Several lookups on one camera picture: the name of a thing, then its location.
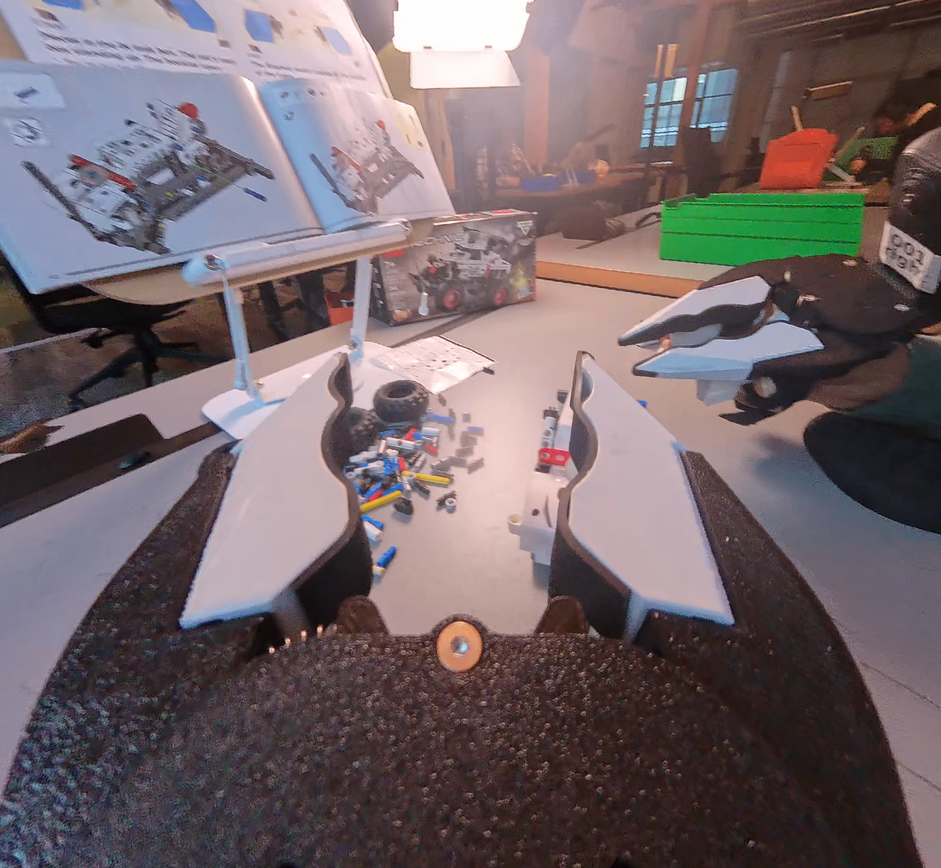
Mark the pile of small brick parts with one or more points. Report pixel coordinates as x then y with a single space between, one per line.
382 471

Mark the black rubber toy tyre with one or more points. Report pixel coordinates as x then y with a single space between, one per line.
364 428
401 403

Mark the white book stand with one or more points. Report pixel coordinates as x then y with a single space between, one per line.
235 416

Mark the building instruction booklet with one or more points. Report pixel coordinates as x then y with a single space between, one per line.
147 147

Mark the green plastic object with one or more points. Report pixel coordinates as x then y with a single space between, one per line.
764 228

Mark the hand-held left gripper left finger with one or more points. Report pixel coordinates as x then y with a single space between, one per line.
272 515

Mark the person's right forearm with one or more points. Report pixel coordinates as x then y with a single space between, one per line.
925 375

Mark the black office chair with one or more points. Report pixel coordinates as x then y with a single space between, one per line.
110 324

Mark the white sticker sheet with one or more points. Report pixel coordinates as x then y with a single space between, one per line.
434 361

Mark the grey desk with wooden edge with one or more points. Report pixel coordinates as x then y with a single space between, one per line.
603 250

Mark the blue plastic tray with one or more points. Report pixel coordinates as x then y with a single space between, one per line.
548 182

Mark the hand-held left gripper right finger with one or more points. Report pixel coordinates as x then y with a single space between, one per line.
647 515

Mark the black toy set box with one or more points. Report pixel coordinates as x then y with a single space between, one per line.
456 272

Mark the white toy truck model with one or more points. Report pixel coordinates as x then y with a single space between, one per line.
540 522

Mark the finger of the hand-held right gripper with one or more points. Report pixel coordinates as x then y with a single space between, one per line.
706 305
735 357

